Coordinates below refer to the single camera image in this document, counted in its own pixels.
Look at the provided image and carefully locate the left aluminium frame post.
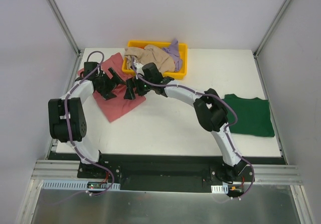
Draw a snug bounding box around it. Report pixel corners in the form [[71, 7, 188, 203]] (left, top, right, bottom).
[[46, 0, 81, 56]]

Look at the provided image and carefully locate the aluminium frame post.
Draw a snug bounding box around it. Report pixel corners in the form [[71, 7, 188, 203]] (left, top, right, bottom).
[[253, 0, 294, 59], [46, 0, 81, 56]]

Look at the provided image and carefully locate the green t shirt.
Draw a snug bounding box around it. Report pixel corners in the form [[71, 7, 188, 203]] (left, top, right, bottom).
[[223, 94, 275, 138]]

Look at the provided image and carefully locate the left white cable duct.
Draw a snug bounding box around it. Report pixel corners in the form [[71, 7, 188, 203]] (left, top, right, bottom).
[[43, 180, 120, 192]]

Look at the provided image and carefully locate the pink t shirt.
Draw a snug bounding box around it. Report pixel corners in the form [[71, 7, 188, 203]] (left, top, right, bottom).
[[92, 53, 146, 123]]

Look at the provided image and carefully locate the white cable duct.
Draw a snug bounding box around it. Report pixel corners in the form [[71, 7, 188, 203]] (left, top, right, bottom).
[[43, 180, 120, 192], [211, 185, 229, 194]]

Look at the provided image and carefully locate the right white cable duct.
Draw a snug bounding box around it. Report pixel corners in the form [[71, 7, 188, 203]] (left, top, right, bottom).
[[211, 185, 229, 194]]

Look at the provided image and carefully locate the yellow plastic bin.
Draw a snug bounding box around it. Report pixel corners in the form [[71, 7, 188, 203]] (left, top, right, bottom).
[[122, 40, 188, 80]]

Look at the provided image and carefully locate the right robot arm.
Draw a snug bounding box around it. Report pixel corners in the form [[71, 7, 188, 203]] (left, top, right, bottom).
[[124, 60, 247, 184]]

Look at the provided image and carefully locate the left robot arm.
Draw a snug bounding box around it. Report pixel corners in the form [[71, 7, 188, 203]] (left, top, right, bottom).
[[48, 62, 125, 178]]

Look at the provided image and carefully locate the beige t shirt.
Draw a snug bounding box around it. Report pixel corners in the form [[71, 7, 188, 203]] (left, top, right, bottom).
[[124, 44, 175, 73]]

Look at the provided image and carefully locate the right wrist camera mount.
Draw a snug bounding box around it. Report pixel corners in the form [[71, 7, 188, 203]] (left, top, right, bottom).
[[132, 63, 144, 76]]

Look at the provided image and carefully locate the right aluminium frame post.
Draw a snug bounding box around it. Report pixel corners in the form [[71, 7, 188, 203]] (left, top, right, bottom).
[[253, 0, 294, 59]]

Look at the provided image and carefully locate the purple t shirt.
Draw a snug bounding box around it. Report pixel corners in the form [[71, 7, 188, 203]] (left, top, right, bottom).
[[162, 38, 183, 72]]

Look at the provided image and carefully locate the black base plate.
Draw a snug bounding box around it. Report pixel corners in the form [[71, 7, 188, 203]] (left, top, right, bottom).
[[49, 151, 260, 192]]

